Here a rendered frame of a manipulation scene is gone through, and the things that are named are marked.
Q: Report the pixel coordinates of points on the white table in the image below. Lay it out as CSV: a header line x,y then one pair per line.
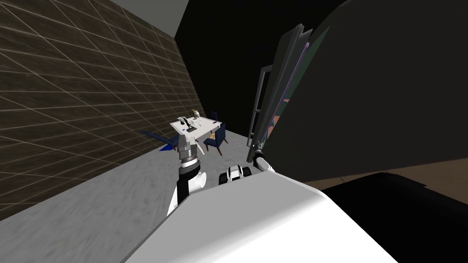
x,y
201,128

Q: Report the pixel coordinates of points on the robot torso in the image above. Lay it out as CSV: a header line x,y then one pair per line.
x,y
256,223

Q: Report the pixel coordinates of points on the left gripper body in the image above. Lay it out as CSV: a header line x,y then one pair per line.
x,y
187,145

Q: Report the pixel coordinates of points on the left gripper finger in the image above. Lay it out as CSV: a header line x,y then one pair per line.
x,y
200,149

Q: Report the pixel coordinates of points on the grey fridge door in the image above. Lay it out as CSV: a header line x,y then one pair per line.
x,y
283,73

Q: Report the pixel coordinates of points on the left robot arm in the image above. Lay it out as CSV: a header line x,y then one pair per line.
x,y
190,180

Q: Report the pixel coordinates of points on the dark blue chair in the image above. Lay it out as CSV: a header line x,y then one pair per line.
x,y
218,138
166,140
214,116

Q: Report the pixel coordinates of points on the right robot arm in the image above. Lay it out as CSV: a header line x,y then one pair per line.
x,y
265,164

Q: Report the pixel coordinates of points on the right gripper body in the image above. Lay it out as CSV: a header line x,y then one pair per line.
x,y
253,153

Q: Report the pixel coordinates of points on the dark tall fridge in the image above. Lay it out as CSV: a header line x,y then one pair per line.
x,y
365,95

